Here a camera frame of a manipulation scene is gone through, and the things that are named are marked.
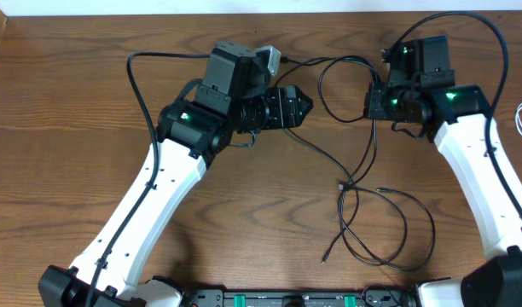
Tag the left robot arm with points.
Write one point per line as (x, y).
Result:
(235, 96)

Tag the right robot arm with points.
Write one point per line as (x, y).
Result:
(421, 89)

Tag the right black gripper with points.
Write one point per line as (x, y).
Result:
(370, 110)

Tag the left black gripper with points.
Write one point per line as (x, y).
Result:
(278, 99)

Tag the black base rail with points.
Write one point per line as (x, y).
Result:
(376, 295)

